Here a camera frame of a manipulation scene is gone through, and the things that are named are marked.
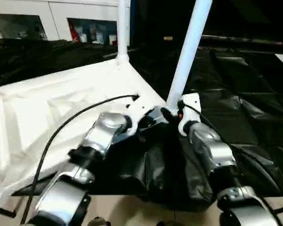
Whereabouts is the white plastic table top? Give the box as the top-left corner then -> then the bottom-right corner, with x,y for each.
0,58 -> 169,210

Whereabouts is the black furniture with gold label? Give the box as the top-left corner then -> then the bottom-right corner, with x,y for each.
132,0 -> 283,48

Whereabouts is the white cabinet with glass doors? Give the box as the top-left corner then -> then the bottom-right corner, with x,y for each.
0,0 -> 131,47

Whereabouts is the white plastic table leg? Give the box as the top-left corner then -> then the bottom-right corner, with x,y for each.
165,0 -> 214,113
115,0 -> 132,66

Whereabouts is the black mat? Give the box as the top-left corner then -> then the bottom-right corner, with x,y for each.
0,38 -> 283,212

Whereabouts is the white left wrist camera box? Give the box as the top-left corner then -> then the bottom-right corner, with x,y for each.
124,97 -> 157,137

